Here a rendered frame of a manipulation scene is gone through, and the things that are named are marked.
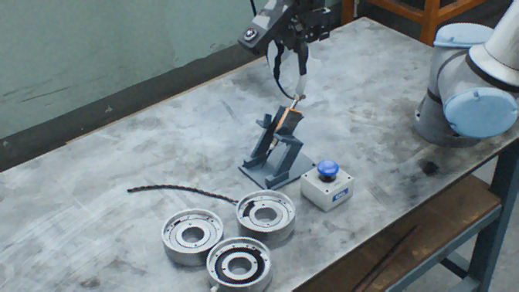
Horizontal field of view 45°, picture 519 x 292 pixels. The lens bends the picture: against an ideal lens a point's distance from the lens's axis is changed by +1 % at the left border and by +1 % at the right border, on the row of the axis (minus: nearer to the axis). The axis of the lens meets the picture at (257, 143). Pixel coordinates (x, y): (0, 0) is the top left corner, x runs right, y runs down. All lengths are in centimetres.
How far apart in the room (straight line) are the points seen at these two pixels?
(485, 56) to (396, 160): 29
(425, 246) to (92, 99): 174
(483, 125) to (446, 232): 42
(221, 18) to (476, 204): 176
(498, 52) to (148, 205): 68
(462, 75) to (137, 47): 187
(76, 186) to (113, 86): 158
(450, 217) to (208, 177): 62
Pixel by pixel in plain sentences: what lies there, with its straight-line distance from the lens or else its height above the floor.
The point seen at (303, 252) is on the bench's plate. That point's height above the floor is 80.
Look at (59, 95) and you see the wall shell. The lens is 273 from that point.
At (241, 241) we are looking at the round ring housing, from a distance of 107.
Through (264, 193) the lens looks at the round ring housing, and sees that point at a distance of 115.
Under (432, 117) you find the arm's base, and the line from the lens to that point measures 134.
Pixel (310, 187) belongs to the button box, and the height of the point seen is 83.
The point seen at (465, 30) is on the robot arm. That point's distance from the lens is 130.
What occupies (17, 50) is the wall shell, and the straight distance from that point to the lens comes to 258.
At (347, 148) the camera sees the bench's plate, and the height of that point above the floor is 80.
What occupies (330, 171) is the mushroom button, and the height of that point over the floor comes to 87.
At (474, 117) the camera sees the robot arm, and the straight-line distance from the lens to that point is 116.
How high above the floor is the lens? 160
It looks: 37 degrees down
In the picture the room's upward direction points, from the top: 2 degrees counter-clockwise
